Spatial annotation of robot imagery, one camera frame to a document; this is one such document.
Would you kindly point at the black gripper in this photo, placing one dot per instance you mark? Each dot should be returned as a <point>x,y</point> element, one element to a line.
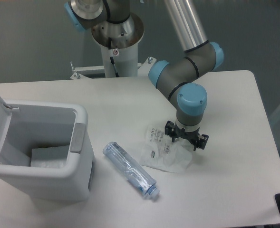
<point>197,140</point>

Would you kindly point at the white plastic wrapper bag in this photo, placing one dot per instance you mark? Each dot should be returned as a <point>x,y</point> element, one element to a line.
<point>159,152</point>

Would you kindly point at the crushed clear plastic bottle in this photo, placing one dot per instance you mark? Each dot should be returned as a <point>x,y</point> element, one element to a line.
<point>132,170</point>

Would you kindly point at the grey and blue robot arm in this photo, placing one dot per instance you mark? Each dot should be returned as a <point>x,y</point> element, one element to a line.
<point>175,81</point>

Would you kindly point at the white trash can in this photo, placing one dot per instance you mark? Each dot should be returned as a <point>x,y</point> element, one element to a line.
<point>47,152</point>

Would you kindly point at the white pedestal base frame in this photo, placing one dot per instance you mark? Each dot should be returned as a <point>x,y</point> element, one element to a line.
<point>99,71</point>

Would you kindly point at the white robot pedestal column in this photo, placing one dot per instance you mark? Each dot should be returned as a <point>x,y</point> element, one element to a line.
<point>119,45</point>

